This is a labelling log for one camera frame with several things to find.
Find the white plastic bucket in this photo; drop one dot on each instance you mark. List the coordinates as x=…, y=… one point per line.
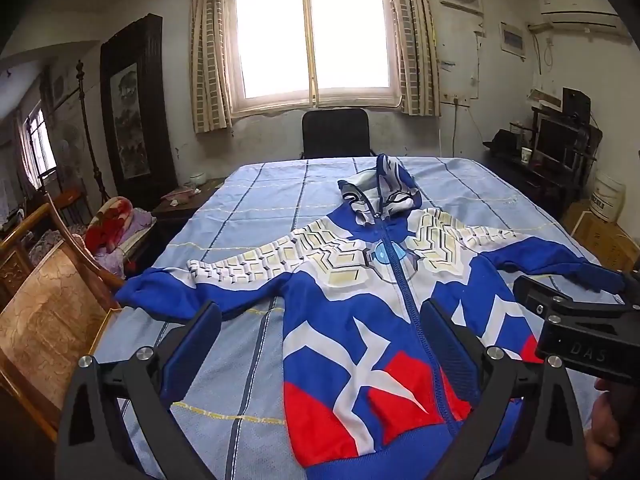
x=606, y=197

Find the black hat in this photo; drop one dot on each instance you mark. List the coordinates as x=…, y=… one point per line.
x=502, y=141

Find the carved wooden chair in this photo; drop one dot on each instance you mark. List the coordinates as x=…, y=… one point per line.
x=45, y=320

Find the large window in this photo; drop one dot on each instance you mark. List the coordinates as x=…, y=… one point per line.
x=270, y=35

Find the light blue checked bedsheet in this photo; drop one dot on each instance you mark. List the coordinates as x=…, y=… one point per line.
x=280, y=195

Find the white paper cup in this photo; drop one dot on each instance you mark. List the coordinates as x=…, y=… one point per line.
x=526, y=156

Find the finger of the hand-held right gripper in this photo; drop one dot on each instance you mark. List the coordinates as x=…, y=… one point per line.
x=545, y=295

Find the blue white red hooded jacket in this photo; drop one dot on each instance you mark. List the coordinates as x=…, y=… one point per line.
x=350, y=310

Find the small barred window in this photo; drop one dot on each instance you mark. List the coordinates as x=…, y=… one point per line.
x=40, y=145

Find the white air conditioner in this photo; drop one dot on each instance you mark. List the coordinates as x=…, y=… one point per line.
x=580, y=7

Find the beige brick-pattern curtain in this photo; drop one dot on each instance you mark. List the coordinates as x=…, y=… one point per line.
x=415, y=45
x=210, y=60

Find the dark wooden coat stand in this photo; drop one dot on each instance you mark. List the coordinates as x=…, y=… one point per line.
x=87, y=125

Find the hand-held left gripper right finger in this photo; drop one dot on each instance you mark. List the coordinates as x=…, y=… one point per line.
x=450, y=355

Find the black desk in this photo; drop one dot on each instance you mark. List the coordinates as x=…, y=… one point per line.
x=515, y=175

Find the black computer monitor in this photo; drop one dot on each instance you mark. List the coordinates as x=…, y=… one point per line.
x=555, y=140

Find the black speaker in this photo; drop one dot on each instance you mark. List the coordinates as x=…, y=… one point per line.
x=576, y=104

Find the lilac cloth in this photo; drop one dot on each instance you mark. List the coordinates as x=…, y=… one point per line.
x=140, y=222

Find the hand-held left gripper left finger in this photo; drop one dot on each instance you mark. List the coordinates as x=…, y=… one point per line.
x=192, y=360

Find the person's right hand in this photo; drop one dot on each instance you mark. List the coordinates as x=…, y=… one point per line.
x=612, y=425

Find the dark side table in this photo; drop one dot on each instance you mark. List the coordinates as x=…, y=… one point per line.
x=180, y=210

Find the white electrical box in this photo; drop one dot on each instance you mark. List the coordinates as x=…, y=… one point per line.
x=513, y=40

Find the white ceramic bowl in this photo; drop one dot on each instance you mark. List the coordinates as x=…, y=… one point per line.
x=198, y=180

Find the pink plastic bag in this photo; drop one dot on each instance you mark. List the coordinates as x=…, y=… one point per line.
x=177, y=193

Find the brown cardboard box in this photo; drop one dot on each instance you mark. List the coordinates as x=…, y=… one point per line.
x=600, y=240

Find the white wall socket strip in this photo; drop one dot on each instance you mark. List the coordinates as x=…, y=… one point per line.
x=457, y=99

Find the dark framed landscape painting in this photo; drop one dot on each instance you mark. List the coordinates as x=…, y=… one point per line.
x=130, y=125

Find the black office chair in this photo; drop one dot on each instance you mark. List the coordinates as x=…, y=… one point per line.
x=335, y=132

